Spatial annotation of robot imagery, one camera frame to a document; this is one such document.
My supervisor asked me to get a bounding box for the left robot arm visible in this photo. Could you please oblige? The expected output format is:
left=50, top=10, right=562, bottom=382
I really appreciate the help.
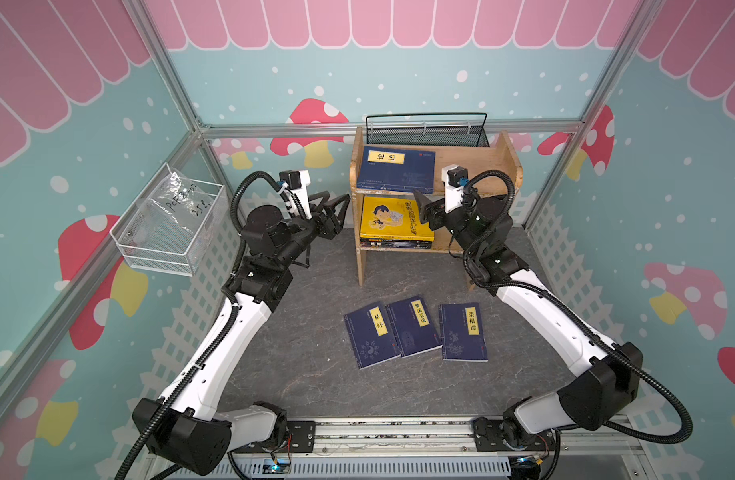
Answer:
left=116, top=192, right=351, bottom=479

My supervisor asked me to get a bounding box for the dark blue yin-yang book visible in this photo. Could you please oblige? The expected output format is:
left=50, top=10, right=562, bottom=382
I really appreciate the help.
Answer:
left=344, top=302, right=401, bottom=370

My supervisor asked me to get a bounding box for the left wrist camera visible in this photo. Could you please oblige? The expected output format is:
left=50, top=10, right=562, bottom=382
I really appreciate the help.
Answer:
left=279, top=170, right=312, bottom=220

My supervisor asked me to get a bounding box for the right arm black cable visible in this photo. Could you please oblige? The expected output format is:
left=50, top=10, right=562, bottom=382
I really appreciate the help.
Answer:
left=459, top=169, right=693, bottom=445

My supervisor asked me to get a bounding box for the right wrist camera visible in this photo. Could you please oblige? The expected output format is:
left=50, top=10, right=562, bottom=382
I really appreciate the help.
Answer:
left=441, top=164, right=469, bottom=213

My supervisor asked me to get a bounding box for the clear plastic bag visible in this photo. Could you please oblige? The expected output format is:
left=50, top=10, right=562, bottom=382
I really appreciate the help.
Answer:
left=148, top=170, right=214, bottom=234

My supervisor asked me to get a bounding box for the wooden two-tier bookshelf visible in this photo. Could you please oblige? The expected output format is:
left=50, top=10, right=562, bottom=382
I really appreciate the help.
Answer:
left=349, top=126, right=523, bottom=287

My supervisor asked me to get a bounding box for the yellow cartoon book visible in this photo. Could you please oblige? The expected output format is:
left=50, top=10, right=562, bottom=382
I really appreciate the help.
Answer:
left=360, top=196, right=435, bottom=243

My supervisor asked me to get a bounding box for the black deer antler book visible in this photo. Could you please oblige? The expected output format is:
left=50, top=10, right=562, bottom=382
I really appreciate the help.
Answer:
left=360, top=238, right=433, bottom=250

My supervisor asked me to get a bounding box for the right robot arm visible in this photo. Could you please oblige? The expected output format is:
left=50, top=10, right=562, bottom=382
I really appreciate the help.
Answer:
left=413, top=191, right=693, bottom=450

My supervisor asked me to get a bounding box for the white wire mesh basket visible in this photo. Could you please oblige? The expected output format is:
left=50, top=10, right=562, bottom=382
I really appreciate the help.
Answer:
left=110, top=164, right=229, bottom=277

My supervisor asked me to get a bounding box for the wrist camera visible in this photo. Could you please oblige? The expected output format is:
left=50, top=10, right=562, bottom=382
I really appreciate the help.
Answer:
left=279, top=170, right=312, bottom=220
left=441, top=164, right=469, bottom=213

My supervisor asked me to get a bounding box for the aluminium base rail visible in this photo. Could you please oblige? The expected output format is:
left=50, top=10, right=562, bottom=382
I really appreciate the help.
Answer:
left=207, top=416, right=657, bottom=479

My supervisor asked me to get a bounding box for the black wire mesh basket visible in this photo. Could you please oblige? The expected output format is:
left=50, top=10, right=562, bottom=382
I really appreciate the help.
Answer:
left=365, top=112, right=489, bottom=147

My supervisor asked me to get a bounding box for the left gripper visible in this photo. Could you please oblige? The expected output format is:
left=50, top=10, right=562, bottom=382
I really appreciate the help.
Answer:
left=274, top=189, right=351, bottom=267

